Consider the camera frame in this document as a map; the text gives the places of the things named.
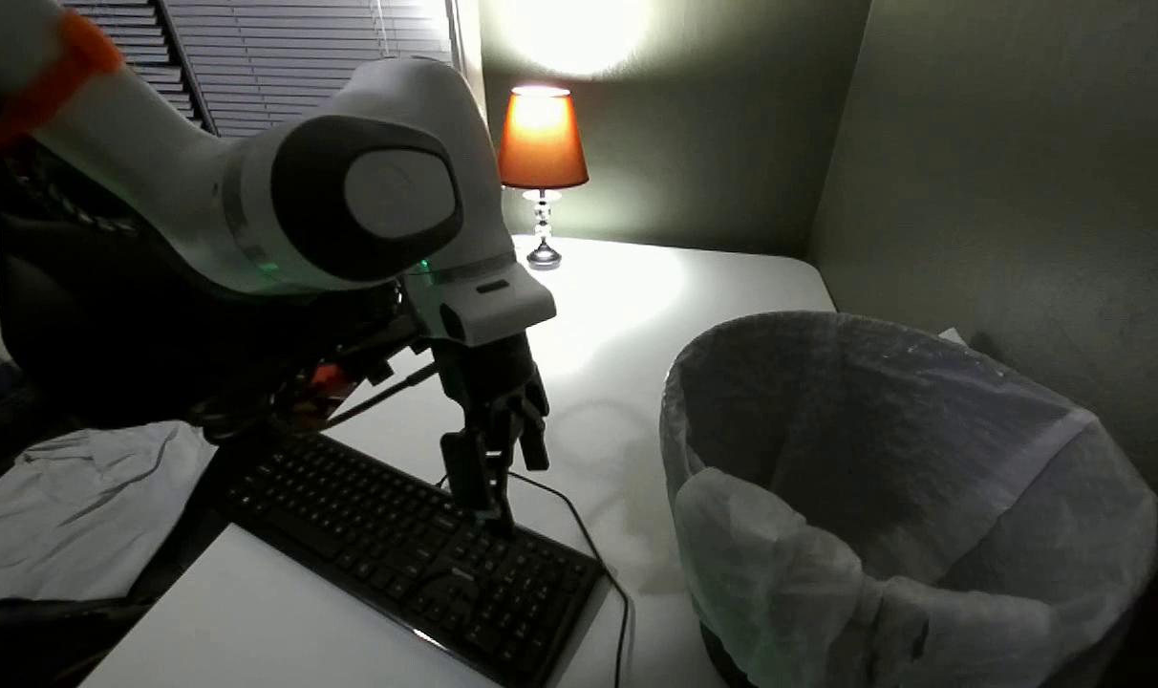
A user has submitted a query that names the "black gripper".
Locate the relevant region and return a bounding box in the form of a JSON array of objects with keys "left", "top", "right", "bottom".
[{"left": 422, "top": 331, "right": 552, "bottom": 532}]

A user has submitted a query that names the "black computer keyboard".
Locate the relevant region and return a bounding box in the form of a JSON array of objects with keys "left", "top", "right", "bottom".
[{"left": 221, "top": 427, "right": 607, "bottom": 688}]

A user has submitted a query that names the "orange shade table lamp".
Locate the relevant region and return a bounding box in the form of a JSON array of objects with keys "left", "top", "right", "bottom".
[{"left": 494, "top": 81, "right": 590, "bottom": 276}]

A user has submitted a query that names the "white plastic bin liner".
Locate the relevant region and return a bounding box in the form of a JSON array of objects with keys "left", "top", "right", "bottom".
[{"left": 655, "top": 311, "right": 1158, "bottom": 688}]

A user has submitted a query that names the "black office chair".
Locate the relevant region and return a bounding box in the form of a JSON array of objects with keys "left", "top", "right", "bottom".
[{"left": 0, "top": 137, "right": 417, "bottom": 443}]

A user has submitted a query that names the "white crumpled cloth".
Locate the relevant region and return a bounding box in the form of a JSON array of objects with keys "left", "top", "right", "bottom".
[{"left": 0, "top": 418, "right": 221, "bottom": 615}]

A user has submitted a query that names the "wide white window blind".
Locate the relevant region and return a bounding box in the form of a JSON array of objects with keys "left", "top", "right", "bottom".
[{"left": 159, "top": 0, "right": 457, "bottom": 146}]

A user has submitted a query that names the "narrow white window blind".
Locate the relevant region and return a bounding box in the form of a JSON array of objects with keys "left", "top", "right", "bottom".
[{"left": 58, "top": 0, "right": 213, "bottom": 132}]

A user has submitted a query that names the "black keyboard cable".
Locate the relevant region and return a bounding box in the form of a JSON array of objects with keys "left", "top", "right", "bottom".
[{"left": 429, "top": 467, "right": 636, "bottom": 688}]

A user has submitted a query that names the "orange strap on arm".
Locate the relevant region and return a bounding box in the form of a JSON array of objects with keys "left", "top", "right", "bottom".
[{"left": 0, "top": 9, "right": 131, "bottom": 150}]

